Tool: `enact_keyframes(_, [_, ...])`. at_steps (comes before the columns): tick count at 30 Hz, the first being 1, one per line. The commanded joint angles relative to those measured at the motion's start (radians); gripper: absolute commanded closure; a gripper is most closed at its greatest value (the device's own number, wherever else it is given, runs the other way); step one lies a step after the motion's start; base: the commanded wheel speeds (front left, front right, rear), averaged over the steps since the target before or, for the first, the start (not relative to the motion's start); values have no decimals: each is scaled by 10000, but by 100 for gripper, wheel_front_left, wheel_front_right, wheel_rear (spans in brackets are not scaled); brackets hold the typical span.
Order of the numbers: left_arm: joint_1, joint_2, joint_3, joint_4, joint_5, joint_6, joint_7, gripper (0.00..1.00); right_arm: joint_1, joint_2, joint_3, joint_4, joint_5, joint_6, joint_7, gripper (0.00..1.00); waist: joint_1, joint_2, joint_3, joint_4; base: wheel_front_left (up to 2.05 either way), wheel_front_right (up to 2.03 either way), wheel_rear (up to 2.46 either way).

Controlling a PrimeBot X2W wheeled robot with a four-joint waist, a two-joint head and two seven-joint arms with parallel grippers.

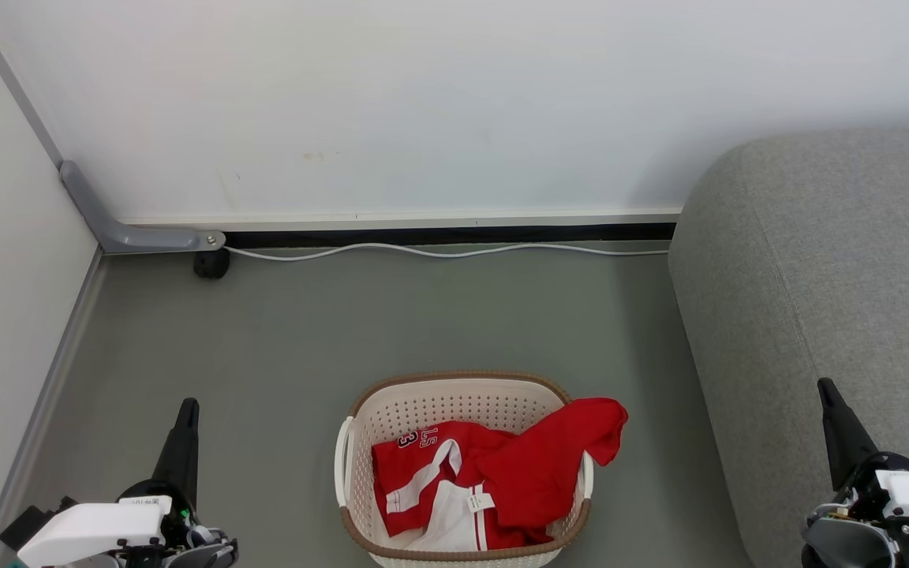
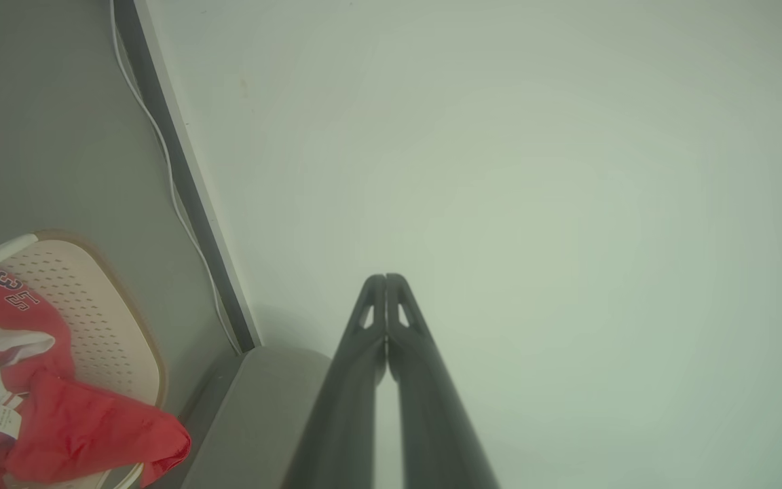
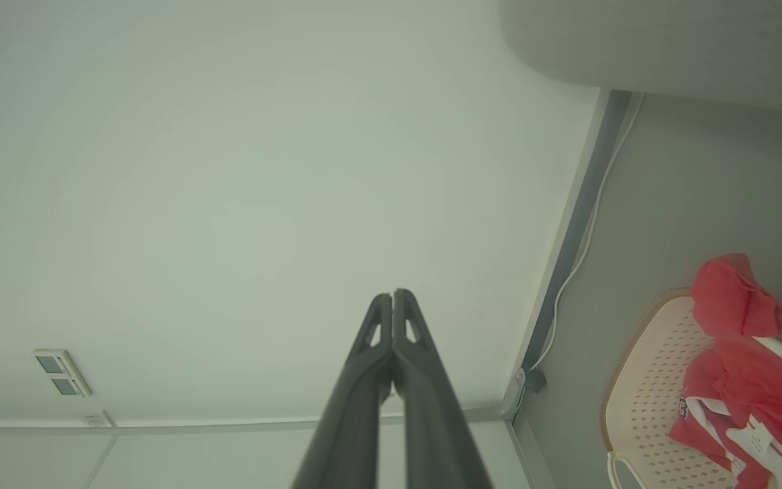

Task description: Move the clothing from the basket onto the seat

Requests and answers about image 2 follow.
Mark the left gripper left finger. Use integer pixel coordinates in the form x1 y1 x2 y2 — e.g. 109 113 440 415
282 274 388 489

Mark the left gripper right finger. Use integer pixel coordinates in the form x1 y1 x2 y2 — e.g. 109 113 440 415
387 274 500 489

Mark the red and white garment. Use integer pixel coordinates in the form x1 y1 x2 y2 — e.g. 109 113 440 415
4 370 192 487

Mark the grey fabric sofa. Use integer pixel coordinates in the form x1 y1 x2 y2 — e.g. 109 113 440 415
150 346 335 489

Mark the cream perforated laundry basket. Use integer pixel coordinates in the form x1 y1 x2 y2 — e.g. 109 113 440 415
0 231 168 489

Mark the black baseboard strip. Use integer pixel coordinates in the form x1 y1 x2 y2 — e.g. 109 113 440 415
113 0 260 354

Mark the white floor cable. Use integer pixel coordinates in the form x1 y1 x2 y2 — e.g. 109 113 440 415
109 0 244 355

